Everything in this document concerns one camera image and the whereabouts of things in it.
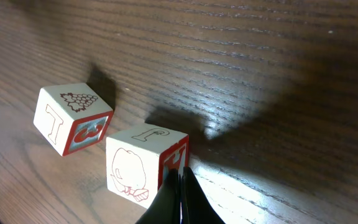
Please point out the wooden block red seven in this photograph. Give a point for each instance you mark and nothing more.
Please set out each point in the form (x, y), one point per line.
(71, 117)

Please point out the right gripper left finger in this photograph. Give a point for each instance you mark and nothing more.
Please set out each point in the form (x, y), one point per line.
(165, 208)

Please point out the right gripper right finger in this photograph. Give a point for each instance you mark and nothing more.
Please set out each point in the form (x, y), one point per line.
(195, 207)

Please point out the wooden block green letter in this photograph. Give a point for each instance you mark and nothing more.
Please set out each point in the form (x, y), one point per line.
(138, 159)

